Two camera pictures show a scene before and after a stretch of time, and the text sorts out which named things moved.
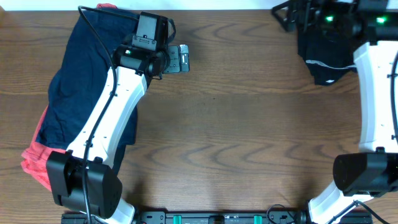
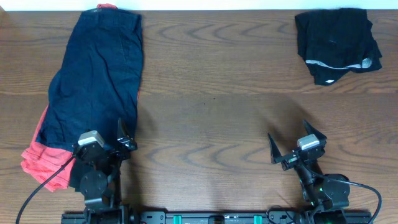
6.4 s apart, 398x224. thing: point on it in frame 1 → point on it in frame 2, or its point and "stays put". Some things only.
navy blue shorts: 79,77 stays put
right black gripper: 307,7 → 290,160
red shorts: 35,159 stays put
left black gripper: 174,66 → 125,139
